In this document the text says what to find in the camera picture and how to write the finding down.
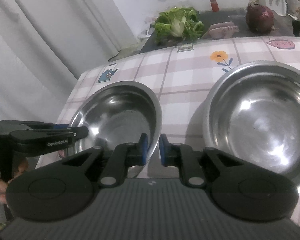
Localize red small jar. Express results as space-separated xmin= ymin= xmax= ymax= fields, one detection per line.
xmin=210 ymin=0 xmax=219 ymax=12

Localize red cabbage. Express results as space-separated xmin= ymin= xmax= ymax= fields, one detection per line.
xmin=245 ymin=0 xmax=274 ymax=34

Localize plaid patterned tablecloth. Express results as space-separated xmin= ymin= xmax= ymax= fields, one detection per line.
xmin=35 ymin=36 xmax=300 ymax=233

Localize small steel bowl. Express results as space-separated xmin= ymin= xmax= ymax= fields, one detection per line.
xmin=66 ymin=81 xmax=162 ymax=178

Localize large steel bowl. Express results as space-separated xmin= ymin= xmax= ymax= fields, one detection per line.
xmin=202 ymin=61 xmax=300 ymax=193

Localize white curtain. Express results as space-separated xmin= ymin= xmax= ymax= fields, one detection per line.
xmin=0 ymin=0 xmax=137 ymax=121

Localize green lettuce head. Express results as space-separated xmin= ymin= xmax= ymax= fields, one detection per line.
xmin=154 ymin=7 xmax=205 ymax=44

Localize pink slippers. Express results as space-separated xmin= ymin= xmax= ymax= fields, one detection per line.
xmin=202 ymin=22 xmax=239 ymax=40

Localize person's left hand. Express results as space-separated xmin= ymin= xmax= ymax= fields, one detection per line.
xmin=0 ymin=158 xmax=29 ymax=204

